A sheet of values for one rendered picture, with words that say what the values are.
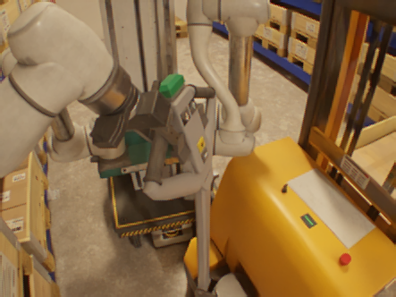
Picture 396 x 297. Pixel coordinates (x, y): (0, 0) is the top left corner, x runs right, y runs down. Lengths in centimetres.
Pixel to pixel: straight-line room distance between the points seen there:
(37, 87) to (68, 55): 6
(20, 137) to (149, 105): 22
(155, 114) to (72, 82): 16
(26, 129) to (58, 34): 14
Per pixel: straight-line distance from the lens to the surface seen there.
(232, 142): 114
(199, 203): 85
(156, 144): 60
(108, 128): 48
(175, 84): 66
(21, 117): 42
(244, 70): 126
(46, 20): 39
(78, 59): 40
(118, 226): 177
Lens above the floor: 172
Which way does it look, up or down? 40 degrees down
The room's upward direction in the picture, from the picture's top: 2 degrees counter-clockwise
